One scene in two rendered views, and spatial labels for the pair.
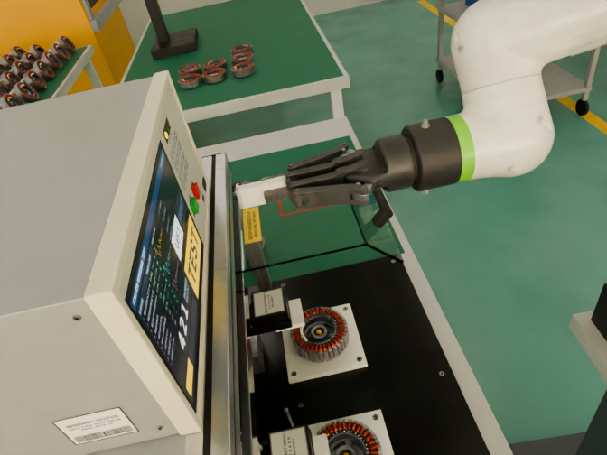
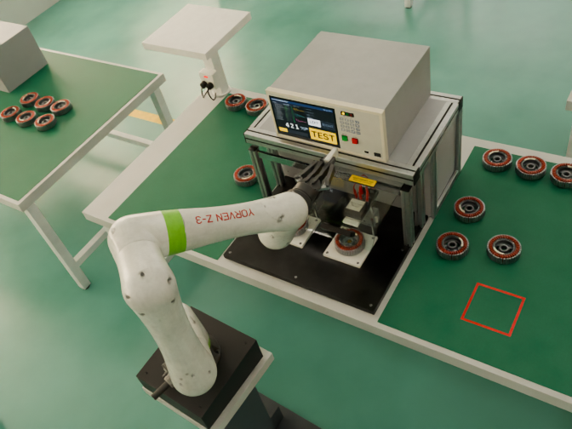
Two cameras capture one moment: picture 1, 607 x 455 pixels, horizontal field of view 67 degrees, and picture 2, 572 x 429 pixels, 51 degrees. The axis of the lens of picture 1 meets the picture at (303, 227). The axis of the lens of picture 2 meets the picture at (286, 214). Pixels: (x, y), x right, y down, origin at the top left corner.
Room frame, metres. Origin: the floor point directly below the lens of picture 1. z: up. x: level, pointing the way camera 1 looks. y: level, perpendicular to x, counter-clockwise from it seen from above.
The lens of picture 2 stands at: (1.38, -1.16, 2.46)
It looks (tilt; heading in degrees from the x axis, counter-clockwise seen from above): 45 degrees down; 133
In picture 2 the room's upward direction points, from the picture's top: 15 degrees counter-clockwise
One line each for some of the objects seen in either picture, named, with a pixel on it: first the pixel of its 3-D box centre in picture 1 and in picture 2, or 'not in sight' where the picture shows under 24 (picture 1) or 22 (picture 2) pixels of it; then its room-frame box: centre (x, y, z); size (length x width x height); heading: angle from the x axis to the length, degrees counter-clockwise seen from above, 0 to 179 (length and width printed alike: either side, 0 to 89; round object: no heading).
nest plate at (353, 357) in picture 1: (321, 340); (350, 246); (0.56, 0.01, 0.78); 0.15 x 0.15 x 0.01; 0
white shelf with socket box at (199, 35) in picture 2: not in sight; (209, 70); (-0.47, 0.59, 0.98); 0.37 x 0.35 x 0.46; 0
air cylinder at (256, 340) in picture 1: (247, 350); not in sight; (0.56, 0.16, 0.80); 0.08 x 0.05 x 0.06; 0
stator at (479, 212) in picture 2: not in sight; (469, 209); (0.88, 0.35, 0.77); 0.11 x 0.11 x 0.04
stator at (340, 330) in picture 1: (319, 333); (349, 242); (0.56, 0.01, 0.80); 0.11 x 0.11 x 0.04
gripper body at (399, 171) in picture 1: (374, 167); (307, 189); (0.52, -0.11, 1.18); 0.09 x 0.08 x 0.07; 90
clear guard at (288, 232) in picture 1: (291, 224); (358, 200); (0.62, 0.02, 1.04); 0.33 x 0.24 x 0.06; 90
